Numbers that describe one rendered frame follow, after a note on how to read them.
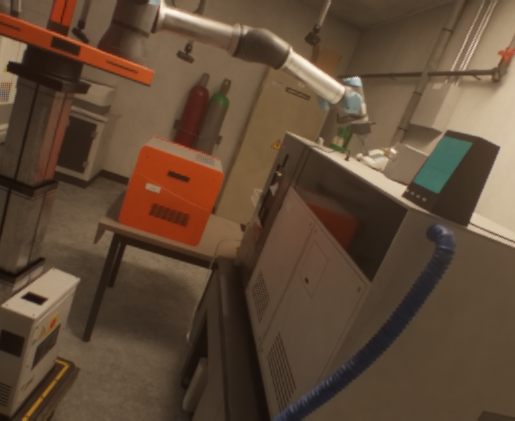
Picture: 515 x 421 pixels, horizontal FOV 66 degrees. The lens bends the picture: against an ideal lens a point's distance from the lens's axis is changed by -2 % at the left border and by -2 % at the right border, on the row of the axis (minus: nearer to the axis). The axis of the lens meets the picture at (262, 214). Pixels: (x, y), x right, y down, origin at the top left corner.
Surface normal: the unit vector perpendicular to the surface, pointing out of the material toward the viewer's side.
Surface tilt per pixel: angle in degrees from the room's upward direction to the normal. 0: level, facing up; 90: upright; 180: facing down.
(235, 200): 90
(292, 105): 90
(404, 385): 90
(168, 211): 90
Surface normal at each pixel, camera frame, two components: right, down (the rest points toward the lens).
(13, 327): -0.03, 0.25
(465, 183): 0.19, 0.29
